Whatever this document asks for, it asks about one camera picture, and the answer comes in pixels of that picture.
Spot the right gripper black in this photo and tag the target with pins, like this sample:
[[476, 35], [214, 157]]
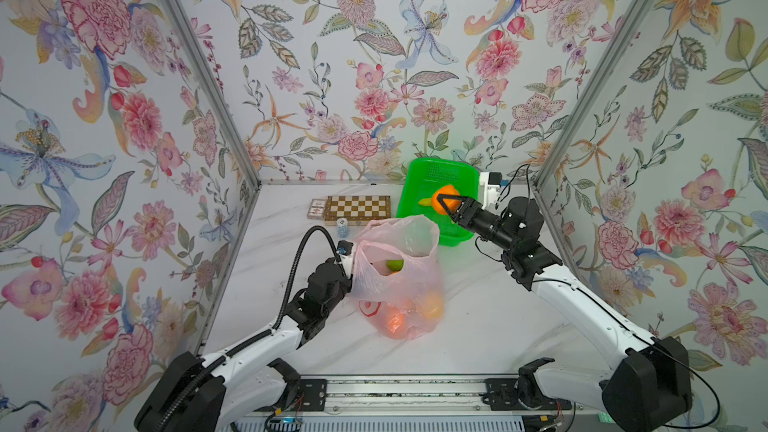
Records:
[[470, 214]]

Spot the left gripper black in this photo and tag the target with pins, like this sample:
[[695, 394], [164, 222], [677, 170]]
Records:
[[330, 263]]

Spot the pink plastic bag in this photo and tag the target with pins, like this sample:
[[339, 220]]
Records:
[[414, 240]]

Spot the orange fruit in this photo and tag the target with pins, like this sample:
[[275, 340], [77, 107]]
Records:
[[393, 321], [446, 200]]

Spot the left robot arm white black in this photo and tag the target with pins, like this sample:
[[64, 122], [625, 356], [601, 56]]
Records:
[[208, 393]]

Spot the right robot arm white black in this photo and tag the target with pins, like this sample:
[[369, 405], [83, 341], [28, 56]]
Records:
[[647, 383]]

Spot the green pear fruit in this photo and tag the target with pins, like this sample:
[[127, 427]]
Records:
[[394, 266]]

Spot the yellow lemon fruit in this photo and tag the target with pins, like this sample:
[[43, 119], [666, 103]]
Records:
[[431, 306]]

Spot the green plastic basket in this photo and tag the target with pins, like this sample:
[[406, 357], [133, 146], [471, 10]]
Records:
[[430, 189]]

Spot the small blue white cup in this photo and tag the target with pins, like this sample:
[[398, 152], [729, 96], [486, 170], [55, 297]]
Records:
[[342, 225]]

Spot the small card box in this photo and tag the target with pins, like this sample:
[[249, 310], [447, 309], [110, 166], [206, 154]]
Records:
[[316, 210]]

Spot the wooden chessboard box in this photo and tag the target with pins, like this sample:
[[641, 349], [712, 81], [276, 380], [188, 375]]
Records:
[[357, 209]]

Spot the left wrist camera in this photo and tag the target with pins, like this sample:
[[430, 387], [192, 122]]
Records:
[[345, 252]]

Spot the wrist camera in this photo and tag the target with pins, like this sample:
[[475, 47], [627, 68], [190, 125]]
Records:
[[489, 189], [345, 252]]

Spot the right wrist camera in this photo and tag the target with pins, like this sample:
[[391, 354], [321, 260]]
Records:
[[489, 189]]

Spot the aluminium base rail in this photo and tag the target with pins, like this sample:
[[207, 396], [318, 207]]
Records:
[[390, 395]]

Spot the right aluminium corner post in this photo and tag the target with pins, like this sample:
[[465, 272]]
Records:
[[619, 44]]

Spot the aluminium corner post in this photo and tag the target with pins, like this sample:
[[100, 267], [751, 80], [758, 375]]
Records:
[[619, 44], [206, 78]]

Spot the left aluminium corner post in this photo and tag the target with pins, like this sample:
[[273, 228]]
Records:
[[206, 78]]

